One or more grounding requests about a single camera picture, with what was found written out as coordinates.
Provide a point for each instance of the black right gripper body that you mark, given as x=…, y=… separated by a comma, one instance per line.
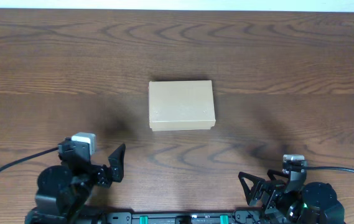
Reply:
x=264, y=190

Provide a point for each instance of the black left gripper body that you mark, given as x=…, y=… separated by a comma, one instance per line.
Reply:
x=102, y=173

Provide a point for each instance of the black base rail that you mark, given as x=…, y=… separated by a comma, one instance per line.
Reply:
x=189, y=217

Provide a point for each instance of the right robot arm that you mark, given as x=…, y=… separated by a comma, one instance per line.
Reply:
x=318, y=204

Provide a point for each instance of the cardboard box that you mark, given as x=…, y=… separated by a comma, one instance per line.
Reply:
x=181, y=105

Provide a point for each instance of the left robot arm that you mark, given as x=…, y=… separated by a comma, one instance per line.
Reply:
x=63, y=190

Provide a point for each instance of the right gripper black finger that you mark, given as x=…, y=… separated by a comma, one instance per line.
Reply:
x=252, y=186
x=273, y=174

